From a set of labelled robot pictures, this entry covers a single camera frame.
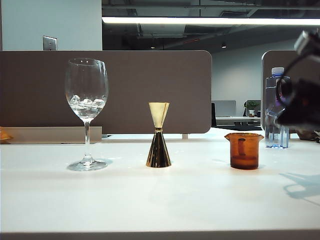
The wide brown desk partition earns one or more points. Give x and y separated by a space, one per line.
150 82

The gold double-cone jigger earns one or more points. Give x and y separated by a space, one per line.
158 152

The clear ice cube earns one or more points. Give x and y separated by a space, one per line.
75 99
98 102
87 101

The small green potted plant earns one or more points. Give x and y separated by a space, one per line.
252 106

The small amber measuring cup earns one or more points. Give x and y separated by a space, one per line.
243 152

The beige crumpled cloth bag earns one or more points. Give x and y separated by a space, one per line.
310 136

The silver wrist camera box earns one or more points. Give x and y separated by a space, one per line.
302 41

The clear wine glass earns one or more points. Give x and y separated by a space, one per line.
86 112

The long white ceiling light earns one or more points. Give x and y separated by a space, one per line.
200 21

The white background desk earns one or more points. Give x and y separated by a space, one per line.
237 120

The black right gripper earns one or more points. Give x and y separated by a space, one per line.
307 105

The grey wall switch plate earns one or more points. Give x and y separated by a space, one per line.
50 43

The black office chair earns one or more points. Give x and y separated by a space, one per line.
213 115

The black ceiling spotlight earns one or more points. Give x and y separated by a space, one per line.
224 46

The grey background desk screen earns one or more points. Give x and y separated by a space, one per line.
225 108

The narrow brown desk partition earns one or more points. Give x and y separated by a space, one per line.
275 60

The clear plastic water bottle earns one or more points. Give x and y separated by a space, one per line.
271 100

